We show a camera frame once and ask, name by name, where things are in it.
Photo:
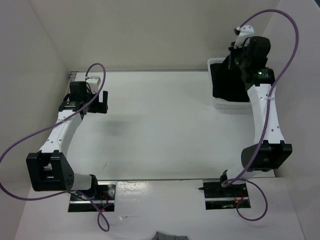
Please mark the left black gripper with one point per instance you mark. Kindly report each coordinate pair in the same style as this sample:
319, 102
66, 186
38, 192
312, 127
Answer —
100, 107

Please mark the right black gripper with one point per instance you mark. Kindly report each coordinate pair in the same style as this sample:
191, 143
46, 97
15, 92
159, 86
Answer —
231, 65

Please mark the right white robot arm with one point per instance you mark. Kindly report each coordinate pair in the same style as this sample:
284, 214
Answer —
269, 149

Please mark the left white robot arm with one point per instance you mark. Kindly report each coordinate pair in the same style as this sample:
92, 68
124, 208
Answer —
49, 169

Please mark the black skirts in basket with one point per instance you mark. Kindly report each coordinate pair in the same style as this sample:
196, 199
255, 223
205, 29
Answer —
227, 83

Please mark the white plastic basket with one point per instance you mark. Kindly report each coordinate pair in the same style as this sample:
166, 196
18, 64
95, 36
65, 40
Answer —
225, 103

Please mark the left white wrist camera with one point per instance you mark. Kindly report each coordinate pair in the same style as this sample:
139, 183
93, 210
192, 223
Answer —
93, 83

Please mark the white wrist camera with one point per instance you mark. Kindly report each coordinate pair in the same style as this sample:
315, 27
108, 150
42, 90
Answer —
93, 83
242, 33

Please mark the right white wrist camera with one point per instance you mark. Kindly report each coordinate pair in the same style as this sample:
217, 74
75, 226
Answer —
242, 33

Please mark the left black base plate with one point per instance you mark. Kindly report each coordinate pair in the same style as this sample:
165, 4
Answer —
103, 198

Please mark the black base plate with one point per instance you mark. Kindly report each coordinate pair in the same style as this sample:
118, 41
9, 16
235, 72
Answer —
103, 198
217, 197

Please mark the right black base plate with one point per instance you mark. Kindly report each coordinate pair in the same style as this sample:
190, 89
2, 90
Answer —
217, 197

